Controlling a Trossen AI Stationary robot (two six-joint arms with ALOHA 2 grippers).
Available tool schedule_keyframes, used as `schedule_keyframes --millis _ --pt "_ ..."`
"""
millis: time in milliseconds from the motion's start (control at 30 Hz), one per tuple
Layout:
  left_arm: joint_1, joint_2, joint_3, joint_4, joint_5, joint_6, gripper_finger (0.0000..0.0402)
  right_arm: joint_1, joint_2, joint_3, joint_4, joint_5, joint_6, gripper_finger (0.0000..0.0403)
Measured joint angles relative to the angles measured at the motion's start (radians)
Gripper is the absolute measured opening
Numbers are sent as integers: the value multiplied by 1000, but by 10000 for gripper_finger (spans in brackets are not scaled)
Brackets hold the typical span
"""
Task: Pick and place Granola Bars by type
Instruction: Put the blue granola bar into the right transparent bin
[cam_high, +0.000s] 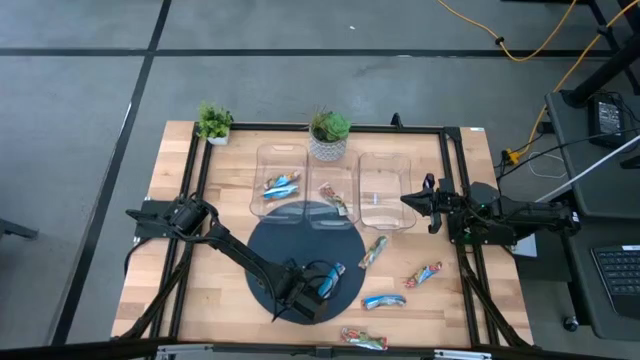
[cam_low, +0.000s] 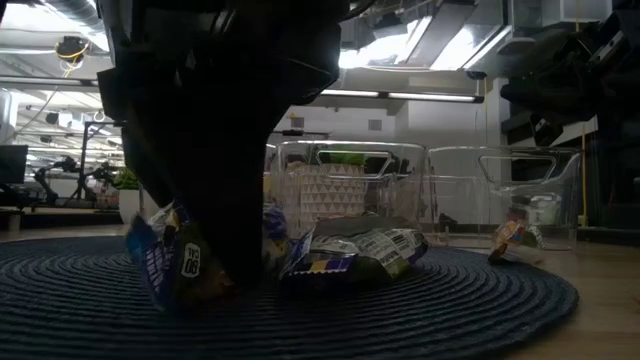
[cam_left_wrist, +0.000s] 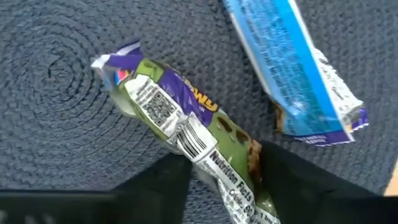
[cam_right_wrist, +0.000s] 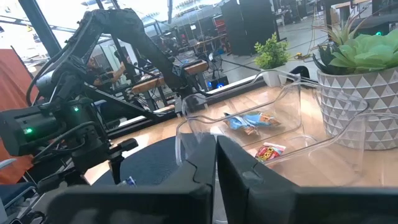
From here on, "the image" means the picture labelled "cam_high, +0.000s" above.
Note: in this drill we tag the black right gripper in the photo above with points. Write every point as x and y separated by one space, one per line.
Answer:
450 205

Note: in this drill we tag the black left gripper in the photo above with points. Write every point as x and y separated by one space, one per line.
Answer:
302 297

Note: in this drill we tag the blue granola bar wrapper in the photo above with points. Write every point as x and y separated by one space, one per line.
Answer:
334 277
383 301
280 192
282 180

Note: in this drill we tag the red granola bar wrapper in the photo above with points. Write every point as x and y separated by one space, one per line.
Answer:
423 274
364 339

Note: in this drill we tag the green granola bar wrapper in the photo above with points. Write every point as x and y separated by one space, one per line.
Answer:
334 199
373 251

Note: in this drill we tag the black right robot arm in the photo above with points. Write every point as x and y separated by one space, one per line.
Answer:
540 217

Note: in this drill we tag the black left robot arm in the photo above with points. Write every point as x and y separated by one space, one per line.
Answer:
240 252

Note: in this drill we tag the clear plastic bin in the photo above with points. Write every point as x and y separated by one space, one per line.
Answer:
345 175
387 190
280 160

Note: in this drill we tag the round dark woven placemat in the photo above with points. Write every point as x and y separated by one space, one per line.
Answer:
300 240

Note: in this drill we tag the white paper sheet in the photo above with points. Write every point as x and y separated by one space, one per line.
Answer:
525 247

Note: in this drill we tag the succulent in patterned pot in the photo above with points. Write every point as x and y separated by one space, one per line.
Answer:
330 132

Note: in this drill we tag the dark grey side desk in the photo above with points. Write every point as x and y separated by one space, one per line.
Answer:
575 150

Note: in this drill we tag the white rod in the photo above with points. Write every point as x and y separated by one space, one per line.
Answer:
590 170

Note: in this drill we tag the black caster wheel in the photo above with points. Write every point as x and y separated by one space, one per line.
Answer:
570 323

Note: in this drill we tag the leafy plant in white pot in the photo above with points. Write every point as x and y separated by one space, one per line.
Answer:
215 122

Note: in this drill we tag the black power adapter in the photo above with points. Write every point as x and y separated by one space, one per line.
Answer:
606 120

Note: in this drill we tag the black keyboard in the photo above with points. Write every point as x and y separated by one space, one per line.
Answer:
620 280

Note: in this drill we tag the black desk leg beam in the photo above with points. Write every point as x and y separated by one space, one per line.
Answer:
605 72

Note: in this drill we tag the black crossbeam with metal brackets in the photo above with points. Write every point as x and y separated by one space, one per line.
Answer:
75 350

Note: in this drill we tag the grey furniture leg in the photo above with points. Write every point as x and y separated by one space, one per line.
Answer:
15 229

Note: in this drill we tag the black aluminium table frame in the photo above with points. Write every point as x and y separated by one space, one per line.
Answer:
260 126

